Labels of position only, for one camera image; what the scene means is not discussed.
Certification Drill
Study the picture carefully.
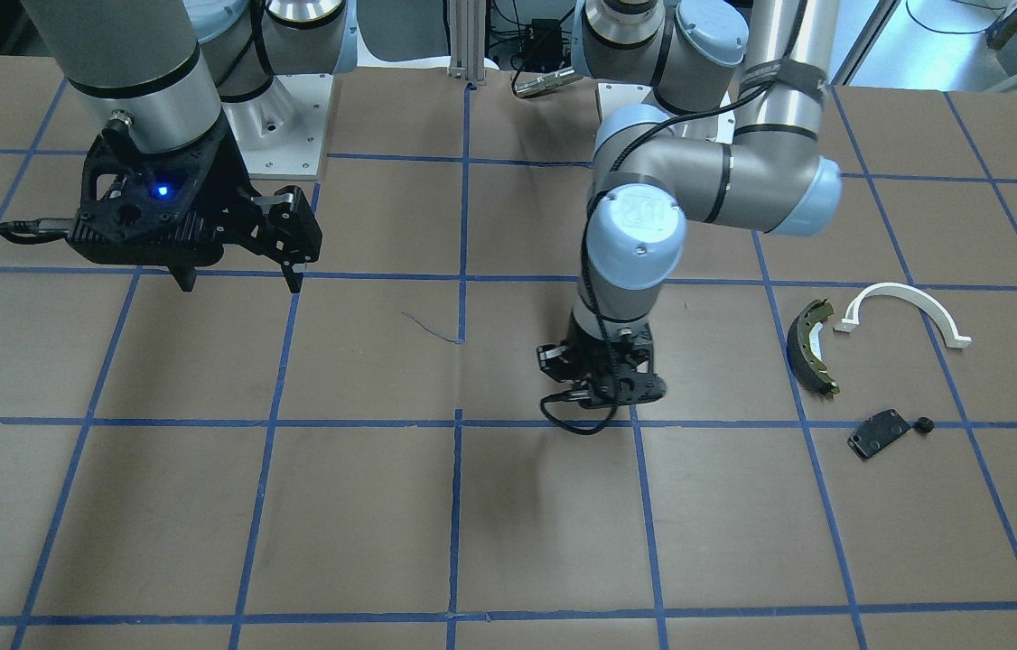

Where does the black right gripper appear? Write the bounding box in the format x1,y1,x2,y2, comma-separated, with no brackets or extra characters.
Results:
66,114,322,293

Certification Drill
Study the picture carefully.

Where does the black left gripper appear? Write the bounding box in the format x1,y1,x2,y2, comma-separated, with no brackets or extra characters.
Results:
536,320,667,410

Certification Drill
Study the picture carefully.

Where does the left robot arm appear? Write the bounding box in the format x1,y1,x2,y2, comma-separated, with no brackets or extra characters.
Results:
537,1,843,410

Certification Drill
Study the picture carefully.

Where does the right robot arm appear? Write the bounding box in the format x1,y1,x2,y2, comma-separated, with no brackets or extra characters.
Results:
0,1,359,293

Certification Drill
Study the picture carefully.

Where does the curved brake shoe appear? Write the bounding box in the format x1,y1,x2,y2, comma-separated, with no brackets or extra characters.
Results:
786,299,840,396

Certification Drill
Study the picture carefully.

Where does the white curved plastic part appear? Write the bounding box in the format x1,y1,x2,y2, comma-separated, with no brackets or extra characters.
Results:
832,283,974,349

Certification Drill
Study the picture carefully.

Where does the black brake pad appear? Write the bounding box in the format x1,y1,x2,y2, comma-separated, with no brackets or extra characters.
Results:
846,410,912,461

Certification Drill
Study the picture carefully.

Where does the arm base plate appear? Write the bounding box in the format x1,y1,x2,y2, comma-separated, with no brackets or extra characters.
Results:
597,83,744,145
222,74,336,181

